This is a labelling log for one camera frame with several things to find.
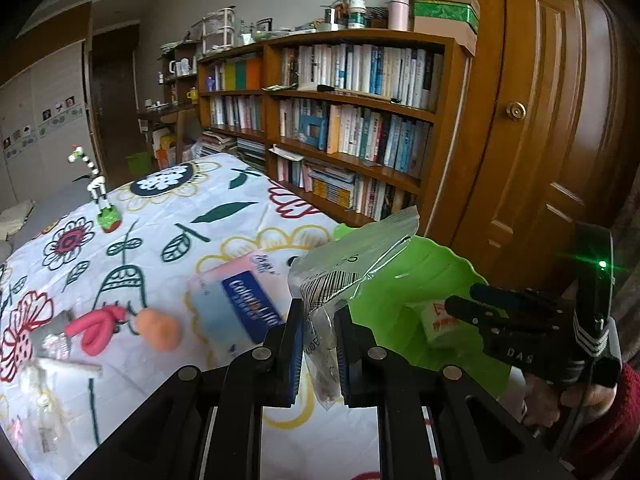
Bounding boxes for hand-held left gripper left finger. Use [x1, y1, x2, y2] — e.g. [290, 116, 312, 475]
[67, 300, 306, 480]

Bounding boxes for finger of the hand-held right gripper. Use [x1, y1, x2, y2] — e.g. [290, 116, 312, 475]
[445, 295, 512, 334]
[470, 282, 557, 312]

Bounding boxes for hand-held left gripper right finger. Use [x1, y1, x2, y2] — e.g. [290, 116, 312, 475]
[334, 305, 576, 480]

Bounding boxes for green leaf-shaped plate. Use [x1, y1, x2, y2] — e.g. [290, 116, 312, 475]
[332, 222, 513, 401]

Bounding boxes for clear plastic zip bag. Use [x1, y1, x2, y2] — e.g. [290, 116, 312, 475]
[288, 206, 421, 411]

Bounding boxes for orange peach-shaped squishy toy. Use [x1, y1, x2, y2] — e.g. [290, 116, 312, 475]
[136, 308, 182, 352]

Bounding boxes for pink foam bendy curler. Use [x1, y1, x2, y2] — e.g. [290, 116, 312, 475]
[64, 305, 128, 356]

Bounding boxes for person's right forearm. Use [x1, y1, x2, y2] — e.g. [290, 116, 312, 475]
[570, 360, 640, 480]

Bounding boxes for person's right hand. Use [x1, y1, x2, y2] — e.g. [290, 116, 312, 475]
[522, 376, 621, 428]

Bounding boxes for pink blue tissue pack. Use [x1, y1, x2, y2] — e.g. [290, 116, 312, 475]
[187, 252, 296, 356]

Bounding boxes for wooden bookshelf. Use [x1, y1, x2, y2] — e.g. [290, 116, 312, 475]
[197, 29, 473, 233]

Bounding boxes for brown wooden door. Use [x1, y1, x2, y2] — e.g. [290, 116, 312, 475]
[440, 0, 640, 291]

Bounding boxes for rows of shelved books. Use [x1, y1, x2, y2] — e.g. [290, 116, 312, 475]
[205, 44, 446, 216]

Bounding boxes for stack of magazines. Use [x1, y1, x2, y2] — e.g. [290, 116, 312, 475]
[200, 130, 266, 171]

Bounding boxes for striped giraffe figurine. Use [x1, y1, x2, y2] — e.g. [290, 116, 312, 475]
[67, 145, 123, 233]

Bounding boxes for green plastic bin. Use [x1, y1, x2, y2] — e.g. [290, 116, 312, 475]
[125, 152, 153, 176]

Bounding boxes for dark wooden desk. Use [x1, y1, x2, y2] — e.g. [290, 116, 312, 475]
[137, 105, 201, 171]

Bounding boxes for green patterned box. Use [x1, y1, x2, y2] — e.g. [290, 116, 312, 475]
[412, 1, 481, 27]

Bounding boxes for grey bed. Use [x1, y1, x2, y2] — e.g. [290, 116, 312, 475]
[0, 180, 101, 261]

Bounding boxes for pink thermos bottle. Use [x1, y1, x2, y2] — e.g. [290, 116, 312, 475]
[389, 0, 411, 31]

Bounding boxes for dark wooden interior door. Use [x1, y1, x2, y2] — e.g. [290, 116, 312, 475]
[92, 25, 143, 186]

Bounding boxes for cream folded towel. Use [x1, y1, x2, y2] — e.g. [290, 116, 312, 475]
[0, 200, 36, 241]

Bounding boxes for white pill bottle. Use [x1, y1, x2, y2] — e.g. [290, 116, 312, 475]
[347, 0, 368, 30]

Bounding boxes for small wooden shelf unit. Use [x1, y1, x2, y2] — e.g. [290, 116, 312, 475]
[160, 40, 201, 106]

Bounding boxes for white plastic organizer rack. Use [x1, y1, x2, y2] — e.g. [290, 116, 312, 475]
[202, 7, 237, 53]

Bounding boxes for white sliding wardrobe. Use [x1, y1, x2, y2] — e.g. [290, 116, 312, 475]
[0, 40, 96, 206]

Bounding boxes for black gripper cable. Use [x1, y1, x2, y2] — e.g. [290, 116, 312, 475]
[550, 360, 601, 461]

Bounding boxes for blue picture frame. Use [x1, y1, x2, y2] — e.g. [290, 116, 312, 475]
[299, 114, 328, 148]

